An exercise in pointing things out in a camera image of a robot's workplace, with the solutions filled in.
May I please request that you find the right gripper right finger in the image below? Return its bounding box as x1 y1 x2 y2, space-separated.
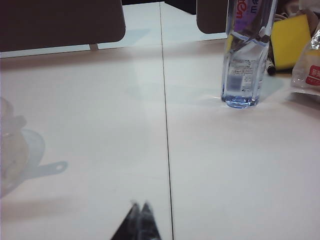
140 200 163 240

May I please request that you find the large brown desk divider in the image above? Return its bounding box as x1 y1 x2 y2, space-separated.
0 0 126 53

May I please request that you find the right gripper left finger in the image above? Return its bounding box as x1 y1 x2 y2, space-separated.
109 200 141 240

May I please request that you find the clear plastic water bottle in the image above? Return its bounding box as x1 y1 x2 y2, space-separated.
220 0 279 110

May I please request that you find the brown paper bag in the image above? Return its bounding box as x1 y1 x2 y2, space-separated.
298 0 320 38

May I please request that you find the clear round plastic container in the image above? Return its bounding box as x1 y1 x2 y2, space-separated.
0 96 29 198

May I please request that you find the black marker pen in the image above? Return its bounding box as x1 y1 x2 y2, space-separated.
266 57 277 77

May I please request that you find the small brown desk divider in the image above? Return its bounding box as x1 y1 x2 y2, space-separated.
196 0 230 35

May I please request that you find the yellow sponge block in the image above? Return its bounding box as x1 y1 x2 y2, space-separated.
271 13 313 71

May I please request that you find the clear plastic bag red label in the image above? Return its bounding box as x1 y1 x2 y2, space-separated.
289 24 320 95

